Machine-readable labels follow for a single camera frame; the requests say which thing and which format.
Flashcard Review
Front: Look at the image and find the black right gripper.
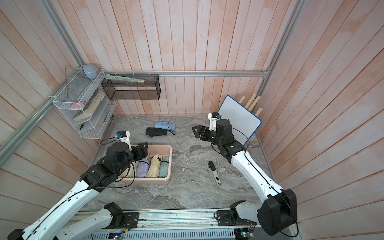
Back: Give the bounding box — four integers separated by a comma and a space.
193, 126, 225, 149

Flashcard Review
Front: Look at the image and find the purple umbrella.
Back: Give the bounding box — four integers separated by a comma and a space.
136, 156, 151, 178

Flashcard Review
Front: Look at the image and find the tan beige umbrella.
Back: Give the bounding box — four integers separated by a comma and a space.
147, 153, 163, 178

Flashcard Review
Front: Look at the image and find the pink plastic storage box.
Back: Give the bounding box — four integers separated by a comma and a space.
118, 145, 173, 185

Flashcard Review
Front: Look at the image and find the mint green umbrella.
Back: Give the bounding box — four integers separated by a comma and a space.
159, 157, 170, 178

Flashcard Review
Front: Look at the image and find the plain cream umbrella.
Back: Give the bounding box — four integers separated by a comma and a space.
121, 162, 137, 178

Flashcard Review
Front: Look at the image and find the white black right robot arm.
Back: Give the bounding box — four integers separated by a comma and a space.
192, 119, 298, 236

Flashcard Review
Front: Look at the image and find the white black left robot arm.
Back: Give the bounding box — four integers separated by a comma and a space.
7, 142, 148, 240

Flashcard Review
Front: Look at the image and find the black folded umbrella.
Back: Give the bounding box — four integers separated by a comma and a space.
146, 128, 168, 137

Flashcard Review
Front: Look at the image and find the blue folded umbrella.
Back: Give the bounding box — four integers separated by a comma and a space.
155, 122, 176, 131

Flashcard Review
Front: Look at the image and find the blue framed whiteboard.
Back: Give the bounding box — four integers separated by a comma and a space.
218, 96, 262, 146

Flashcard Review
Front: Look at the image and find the small wooden easel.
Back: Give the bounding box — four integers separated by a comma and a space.
245, 93, 263, 117

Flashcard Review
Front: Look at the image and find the wooden brush on shelf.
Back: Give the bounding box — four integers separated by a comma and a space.
73, 89, 105, 122

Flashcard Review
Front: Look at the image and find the pale green ruler tool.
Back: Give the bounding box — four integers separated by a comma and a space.
105, 74, 145, 84

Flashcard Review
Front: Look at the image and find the grey round speaker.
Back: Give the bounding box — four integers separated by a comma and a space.
83, 64, 99, 81

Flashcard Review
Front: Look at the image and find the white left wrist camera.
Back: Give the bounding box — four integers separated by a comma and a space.
117, 131, 132, 150

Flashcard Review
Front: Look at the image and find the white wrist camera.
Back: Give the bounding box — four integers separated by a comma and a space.
208, 112, 221, 131
117, 131, 132, 150

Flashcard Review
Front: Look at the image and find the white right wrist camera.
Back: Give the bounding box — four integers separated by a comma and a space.
208, 112, 221, 131

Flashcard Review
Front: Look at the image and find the black wire mesh basket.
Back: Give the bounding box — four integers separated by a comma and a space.
102, 74, 161, 101

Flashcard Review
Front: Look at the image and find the white wire shelf rack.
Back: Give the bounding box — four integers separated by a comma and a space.
53, 68, 117, 140

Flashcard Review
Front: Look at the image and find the aluminium wall rail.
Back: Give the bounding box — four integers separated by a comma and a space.
105, 70, 269, 78

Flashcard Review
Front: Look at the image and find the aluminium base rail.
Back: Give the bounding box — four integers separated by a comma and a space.
83, 208, 305, 240

